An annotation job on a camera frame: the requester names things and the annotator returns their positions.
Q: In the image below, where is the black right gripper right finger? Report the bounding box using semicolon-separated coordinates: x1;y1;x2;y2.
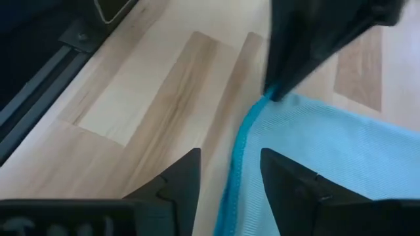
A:
261;147;420;236

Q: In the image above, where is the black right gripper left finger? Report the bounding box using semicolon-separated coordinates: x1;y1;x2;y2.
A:
0;147;201;236

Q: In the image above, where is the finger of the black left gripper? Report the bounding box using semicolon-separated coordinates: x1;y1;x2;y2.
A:
278;0;408;99
264;0;375;101

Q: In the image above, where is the light blue microfiber towel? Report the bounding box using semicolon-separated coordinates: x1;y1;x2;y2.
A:
213;88;420;236

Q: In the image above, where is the black metal table frame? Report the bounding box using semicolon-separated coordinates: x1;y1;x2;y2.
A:
0;0;138;168

